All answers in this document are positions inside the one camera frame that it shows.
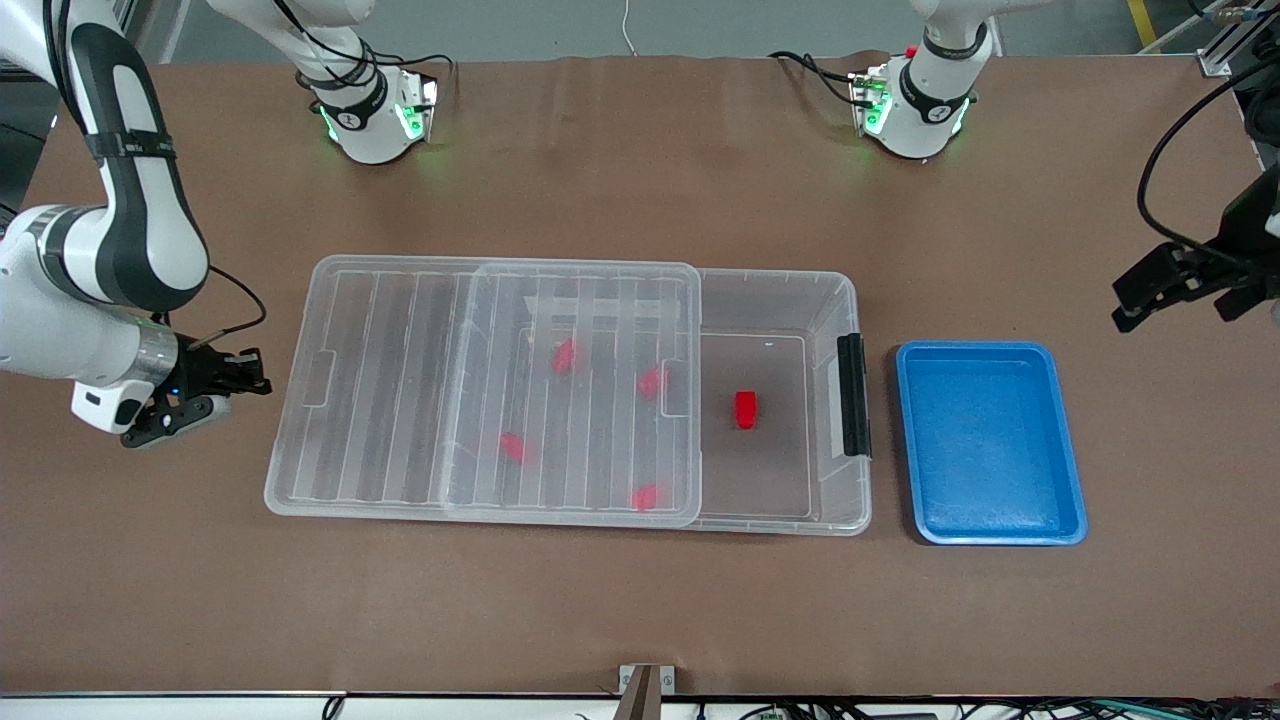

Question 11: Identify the black base cable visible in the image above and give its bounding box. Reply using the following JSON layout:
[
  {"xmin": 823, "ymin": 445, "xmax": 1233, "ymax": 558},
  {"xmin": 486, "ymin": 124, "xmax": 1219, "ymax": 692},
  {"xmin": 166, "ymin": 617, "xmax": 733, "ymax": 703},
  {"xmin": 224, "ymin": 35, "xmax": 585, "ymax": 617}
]
[
  {"xmin": 767, "ymin": 50, "xmax": 869, "ymax": 107},
  {"xmin": 270, "ymin": 0, "xmax": 457, "ymax": 103}
]

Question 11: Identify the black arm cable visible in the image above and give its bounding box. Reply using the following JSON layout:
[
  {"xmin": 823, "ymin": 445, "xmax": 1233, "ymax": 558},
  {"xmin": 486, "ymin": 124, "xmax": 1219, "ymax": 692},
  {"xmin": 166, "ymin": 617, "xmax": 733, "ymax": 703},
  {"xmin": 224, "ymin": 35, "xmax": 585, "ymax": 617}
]
[
  {"xmin": 40, "ymin": 0, "xmax": 270, "ymax": 353},
  {"xmin": 1137, "ymin": 72, "xmax": 1280, "ymax": 273}
]

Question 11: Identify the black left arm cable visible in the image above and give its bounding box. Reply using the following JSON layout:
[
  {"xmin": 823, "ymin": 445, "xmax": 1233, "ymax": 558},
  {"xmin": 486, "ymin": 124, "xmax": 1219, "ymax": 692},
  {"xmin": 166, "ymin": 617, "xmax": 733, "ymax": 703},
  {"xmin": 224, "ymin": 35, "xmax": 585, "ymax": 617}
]
[{"xmin": 1137, "ymin": 72, "xmax": 1280, "ymax": 273}]

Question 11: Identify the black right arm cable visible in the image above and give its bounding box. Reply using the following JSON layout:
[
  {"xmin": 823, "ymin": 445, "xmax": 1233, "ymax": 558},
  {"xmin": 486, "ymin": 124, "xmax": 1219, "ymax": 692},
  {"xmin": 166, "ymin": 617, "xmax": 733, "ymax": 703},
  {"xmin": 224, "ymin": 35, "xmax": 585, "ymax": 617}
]
[{"xmin": 40, "ymin": 0, "xmax": 270, "ymax": 353}]

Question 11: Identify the blue plastic tray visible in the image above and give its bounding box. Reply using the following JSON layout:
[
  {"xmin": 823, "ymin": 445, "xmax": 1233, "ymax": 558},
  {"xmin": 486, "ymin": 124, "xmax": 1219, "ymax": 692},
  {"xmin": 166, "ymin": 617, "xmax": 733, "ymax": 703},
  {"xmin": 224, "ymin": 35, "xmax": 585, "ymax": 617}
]
[{"xmin": 895, "ymin": 340, "xmax": 1090, "ymax": 548}]

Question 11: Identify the clear plastic box lid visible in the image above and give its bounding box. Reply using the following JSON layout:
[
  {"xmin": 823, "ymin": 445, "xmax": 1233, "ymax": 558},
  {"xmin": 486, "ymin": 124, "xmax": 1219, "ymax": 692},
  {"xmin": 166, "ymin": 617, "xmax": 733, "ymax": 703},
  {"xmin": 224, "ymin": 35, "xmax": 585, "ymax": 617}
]
[{"xmin": 264, "ymin": 256, "xmax": 704, "ymax": 530}]

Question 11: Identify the grey metal bracket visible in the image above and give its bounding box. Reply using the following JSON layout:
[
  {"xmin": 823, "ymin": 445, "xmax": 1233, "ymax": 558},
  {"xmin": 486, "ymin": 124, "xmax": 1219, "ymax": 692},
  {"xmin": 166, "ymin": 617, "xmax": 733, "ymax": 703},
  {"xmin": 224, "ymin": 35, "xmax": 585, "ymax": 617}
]
[{"xmin": 616, "ymin": 664, "xmax": 677, "ymax": 720}]

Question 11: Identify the clear plastic storage box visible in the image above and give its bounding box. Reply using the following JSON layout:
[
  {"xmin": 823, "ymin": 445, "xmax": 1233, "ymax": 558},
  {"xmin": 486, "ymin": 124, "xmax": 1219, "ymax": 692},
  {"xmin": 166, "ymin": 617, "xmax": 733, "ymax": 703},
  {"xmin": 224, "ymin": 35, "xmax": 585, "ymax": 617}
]
[{"xmin": 440, "ymin": 262, "xmax": 874, "ymax": 537}]

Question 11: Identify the black right base cable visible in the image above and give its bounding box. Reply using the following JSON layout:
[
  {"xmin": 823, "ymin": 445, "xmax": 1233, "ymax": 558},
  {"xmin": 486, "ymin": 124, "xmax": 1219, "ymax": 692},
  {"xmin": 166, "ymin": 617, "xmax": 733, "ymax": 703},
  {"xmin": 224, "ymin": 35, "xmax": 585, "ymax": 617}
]
[{"xmin": 270, "ymin": 0, "xmax": 457, "ymax": 103}]

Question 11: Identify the aluminium frame profile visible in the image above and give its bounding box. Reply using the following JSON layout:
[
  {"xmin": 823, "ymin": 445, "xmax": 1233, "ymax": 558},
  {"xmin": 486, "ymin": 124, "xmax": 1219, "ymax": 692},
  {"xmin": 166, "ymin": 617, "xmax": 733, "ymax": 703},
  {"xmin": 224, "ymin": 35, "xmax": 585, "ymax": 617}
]
[{"xmin": 1197, "ymin": 0, "xmax": 1280, "ymax": 78}]

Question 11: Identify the black box latch handle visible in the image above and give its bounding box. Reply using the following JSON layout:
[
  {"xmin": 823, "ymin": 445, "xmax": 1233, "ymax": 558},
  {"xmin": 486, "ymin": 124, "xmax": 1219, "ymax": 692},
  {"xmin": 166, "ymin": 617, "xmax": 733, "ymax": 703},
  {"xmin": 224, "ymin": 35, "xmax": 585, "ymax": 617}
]
[{"xmin": 836, "ymin": 334, "xmax": 872, "ymax": 459}]

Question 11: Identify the black left base cable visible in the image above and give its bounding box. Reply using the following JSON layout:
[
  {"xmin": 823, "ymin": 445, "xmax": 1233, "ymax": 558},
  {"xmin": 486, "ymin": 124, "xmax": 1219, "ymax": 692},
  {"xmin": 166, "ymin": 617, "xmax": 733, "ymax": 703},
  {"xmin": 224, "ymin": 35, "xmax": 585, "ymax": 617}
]
[{"xmin": 767, "ymin": 50, "xmax": 869, "ymax": 107}]

